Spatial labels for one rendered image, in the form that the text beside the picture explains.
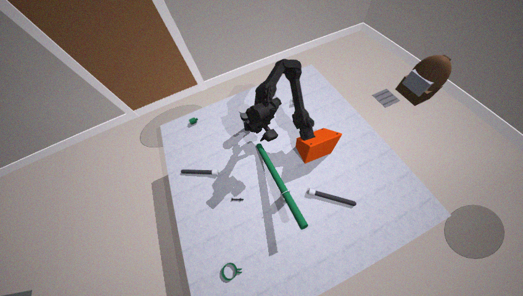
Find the white capped post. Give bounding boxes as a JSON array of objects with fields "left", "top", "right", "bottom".
[{"left": 238, "top": 104, "right": 250, "bottom": 118}]

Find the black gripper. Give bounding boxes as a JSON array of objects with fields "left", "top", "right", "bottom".
[{"left": 246, "top": 108, "right": 278, "bottom": 142}]

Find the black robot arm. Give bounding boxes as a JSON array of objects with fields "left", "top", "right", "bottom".
[{"left": 246, "top": 59, "right": 316, "bottom": 141}]

